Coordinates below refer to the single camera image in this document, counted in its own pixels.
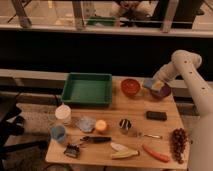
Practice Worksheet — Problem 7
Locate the blue and yellow sponge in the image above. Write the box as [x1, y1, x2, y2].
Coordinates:
[142, 78, 164, 92]

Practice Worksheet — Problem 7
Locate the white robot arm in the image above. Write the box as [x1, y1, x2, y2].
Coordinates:
[154, 50, 213, 171]

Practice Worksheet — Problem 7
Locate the purple bowl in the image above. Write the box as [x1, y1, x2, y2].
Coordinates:
[150, 83, 171, 99]

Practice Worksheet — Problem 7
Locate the orange bowl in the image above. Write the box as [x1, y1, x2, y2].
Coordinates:
[121, 78, 140, 97]

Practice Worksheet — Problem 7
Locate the black rectangular block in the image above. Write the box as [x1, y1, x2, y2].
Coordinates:
[146, 111, 167, 121]

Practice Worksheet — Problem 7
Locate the dark grape bunch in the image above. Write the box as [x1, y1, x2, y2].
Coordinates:
[171, 128, 187, 164]

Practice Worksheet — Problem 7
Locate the small metal cup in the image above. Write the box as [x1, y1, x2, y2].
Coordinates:
[119, 119, 132, 134]

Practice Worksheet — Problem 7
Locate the orange round fruit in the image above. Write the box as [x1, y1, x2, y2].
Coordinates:
[95, 120, 108, 133]

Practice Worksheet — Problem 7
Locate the green bin behind glass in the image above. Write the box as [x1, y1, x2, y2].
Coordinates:
[87, 16, 115, 26]

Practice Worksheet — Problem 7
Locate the orange carrot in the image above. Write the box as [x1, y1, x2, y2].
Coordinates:
[142, 144, 170, 163]

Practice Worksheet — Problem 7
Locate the green plastic tray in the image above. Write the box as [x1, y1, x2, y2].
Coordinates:
[61, 72, 112, 107]

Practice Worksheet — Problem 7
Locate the white plastic jar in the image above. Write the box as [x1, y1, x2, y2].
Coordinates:
[55, 104, 71, 125]

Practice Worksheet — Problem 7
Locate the black binder clip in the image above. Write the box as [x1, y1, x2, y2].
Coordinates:
[64, 144, 80, 158]

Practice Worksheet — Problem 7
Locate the blue plastic cup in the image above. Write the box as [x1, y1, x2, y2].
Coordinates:
[50, 125, 66, 142]

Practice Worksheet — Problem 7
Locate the black office chair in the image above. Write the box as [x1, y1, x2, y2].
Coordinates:
[0, 97, 47, 171]

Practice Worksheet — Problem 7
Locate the black handled tool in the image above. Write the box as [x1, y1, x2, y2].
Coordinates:
[80, 136, 112, 144]

